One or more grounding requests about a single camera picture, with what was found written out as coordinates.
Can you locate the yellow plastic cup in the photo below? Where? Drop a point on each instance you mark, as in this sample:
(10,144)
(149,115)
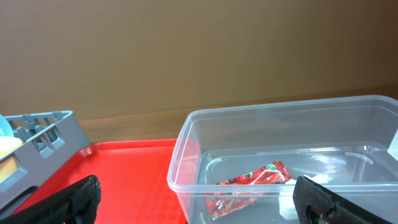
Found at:
(9,164)

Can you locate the light blue plate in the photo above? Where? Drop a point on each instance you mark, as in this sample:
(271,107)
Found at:
(5,127)

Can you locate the red plastic serving tray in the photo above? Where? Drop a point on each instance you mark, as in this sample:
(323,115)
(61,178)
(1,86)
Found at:
(132,177)

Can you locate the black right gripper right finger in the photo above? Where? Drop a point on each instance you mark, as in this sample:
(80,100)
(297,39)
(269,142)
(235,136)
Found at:
(352,214)

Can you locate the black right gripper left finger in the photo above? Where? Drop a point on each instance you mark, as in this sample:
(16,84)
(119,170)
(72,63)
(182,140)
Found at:
(75,204)

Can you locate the grey plastic dishwasher rack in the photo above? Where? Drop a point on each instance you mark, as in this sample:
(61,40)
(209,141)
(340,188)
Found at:
(50,140)

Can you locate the red snack wrapper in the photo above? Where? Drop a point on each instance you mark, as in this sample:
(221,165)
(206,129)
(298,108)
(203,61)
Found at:
(221,204)

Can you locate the clear plastic bin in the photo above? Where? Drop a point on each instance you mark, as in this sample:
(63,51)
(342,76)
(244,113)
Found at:
(352,139)

